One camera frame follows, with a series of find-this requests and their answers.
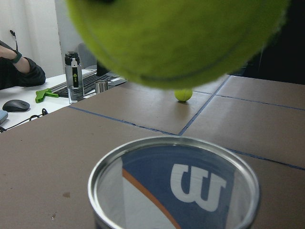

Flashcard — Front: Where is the person forearm dark sleeve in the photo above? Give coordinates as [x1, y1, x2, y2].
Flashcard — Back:
[0, 42, 46, 90]

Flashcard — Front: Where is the person hand with watch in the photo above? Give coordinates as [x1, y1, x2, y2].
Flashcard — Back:
[0, 46, 22, 63]

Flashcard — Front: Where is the black keyboard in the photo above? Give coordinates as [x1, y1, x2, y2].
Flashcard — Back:
[52, 73, 126, 98]

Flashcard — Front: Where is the grey office chair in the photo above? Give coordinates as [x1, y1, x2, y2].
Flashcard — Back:
[77, 42, 97, 70]

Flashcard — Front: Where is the steel cup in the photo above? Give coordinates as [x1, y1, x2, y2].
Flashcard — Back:
[95, 80, 109, 94]

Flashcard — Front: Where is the black computer mouse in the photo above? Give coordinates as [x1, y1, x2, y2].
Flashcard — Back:
[2, 100, 30, 112]

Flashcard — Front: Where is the yellow Wilson tennis ball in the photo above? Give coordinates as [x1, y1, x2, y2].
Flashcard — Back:
[66, 0, 289, 89]

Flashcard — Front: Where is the clear water bottle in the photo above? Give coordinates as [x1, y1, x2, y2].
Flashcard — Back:
[65, 52, 84, 104]

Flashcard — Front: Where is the Wilson tennis ball can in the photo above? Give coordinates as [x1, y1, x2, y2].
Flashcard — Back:
[88, 136, 260, 229]

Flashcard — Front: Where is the yellow Roland Garros tennis ball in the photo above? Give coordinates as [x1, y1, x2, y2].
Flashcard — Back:
[174, 89, 193, 102]

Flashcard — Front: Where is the green plastic tool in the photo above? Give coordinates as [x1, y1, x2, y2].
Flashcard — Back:
[35, 88, 59, 103]

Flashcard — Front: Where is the black monitor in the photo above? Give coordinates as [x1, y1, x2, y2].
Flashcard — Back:
[96, 61, 110, 76]

